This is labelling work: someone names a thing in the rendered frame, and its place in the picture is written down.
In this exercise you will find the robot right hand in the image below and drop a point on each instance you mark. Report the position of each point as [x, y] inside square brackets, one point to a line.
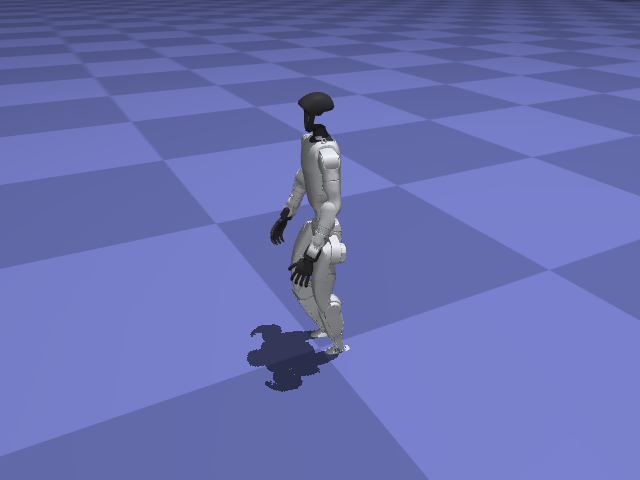
[278, 228]

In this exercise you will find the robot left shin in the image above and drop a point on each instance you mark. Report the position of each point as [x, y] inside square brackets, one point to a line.
[332, 321]

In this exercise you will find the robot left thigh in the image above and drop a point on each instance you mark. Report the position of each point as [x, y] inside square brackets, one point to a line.
[323, 275]

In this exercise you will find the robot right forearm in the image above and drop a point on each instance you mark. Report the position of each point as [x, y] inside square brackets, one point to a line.
[295, 198]

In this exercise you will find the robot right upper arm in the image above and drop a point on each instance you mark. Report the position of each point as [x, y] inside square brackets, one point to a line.
[299, 175]

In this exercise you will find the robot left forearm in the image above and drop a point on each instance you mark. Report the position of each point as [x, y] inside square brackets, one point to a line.
[324, 227]

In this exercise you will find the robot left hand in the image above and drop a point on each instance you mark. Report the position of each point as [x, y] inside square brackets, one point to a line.
[304, 267]

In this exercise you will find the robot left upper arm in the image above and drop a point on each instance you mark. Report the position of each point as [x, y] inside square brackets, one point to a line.
[329, 165]

